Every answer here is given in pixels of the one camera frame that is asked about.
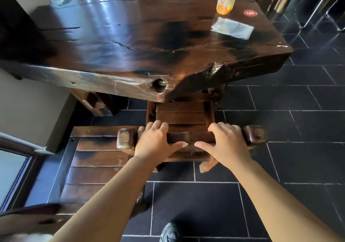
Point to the person's right hand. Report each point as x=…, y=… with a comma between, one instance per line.
x=229, y=147

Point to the person's left hand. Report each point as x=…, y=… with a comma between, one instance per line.
x=152, y=145

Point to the person's right thumb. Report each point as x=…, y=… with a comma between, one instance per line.
x=204, y=146

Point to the person's left thumb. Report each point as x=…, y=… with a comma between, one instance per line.
x=178, y=146

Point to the person's right middle finger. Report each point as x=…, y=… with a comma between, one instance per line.
x=221, y=126

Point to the person's left little finger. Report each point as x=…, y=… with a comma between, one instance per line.
x=141, y=131

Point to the person's right little finger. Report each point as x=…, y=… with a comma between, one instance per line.
x=237, y=130

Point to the person's left middle finger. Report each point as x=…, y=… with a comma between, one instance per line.
x=156, y=125

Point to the person's left forearm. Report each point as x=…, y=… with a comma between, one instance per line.
x=116, y=201

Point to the person's right forearm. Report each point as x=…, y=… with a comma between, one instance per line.
x=275, y=204

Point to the wooden table leg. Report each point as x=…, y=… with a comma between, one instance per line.
x=95, y=103

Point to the dark wooden slatted chair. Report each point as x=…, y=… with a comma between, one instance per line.
x=91, y=166

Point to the black shoe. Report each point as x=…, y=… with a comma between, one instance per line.
x=170, y=233

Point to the clear plastic bag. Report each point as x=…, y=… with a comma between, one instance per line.
x=233, y=28

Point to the red round sticker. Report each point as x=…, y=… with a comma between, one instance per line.
x=250, y=13

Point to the white fluffy object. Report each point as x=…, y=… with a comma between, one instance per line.
x=29, y=237

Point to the dark window frame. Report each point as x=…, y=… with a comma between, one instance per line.
x=18, y=153

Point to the metal frame chair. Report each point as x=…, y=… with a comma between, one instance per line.
x=323, y=2

